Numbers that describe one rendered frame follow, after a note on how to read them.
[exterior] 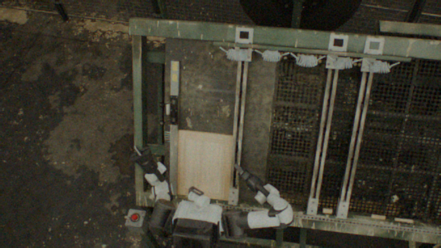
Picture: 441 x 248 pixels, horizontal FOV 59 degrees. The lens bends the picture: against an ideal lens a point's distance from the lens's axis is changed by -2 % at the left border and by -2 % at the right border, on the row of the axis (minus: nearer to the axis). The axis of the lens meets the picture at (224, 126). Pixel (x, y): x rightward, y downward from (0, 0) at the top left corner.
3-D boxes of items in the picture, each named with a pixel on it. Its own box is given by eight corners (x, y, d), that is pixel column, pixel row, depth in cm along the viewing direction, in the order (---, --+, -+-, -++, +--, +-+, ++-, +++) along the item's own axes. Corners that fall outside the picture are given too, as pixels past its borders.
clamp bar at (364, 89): (333, 212, 267) (336, 231, 245) (363, 35, 227) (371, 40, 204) (347, 213, 266) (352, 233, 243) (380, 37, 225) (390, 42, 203)
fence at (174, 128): (170, 191, 281) (169, 194, 277) (172, 60, 249) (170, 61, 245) (178, 193, 280) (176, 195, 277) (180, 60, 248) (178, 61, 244)
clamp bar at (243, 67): (226, 199, 276) (221, 217, 254) (238, 25, 235) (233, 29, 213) (241, 200, 275) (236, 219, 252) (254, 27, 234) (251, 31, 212)
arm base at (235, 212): (250, 233, 226) (245, 238, 215) (229, 235, 230) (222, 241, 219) (245, 207, 227) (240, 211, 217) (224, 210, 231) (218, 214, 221)
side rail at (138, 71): (140, 184, 290) (135, 191, 279) (138, 32, 252) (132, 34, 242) (148, 184, 289) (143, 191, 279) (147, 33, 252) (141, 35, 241)
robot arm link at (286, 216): (276, 190, 227) (294, 203, 210) (281, 204, 231) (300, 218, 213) (261, 199, 224) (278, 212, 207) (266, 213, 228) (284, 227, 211)
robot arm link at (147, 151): (128, 153, 221) (137, 165, 230) (131, 165, 215) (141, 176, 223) (147, 142, 222) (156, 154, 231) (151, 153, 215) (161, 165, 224)
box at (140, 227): (130, 233, 279) (124, 224, 264) (135, 217, 285) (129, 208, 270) (147, 235, 277) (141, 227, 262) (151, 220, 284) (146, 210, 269)
